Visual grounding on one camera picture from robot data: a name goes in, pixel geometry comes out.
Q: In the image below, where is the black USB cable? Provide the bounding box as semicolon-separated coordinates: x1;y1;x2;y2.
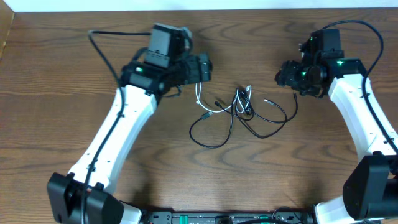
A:
188;88;299;149

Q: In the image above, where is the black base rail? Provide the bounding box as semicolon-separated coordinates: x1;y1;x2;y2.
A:
139;208;316;224

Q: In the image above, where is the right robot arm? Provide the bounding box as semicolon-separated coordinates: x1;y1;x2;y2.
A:
275;29;397;223

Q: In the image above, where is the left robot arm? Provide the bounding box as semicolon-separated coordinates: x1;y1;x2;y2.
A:
47;53;212;223

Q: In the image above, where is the white USB cable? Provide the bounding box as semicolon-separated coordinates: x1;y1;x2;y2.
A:
195;81;252;114

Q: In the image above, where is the brown cardboard box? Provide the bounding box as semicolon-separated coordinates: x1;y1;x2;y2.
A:
0;0;15;57

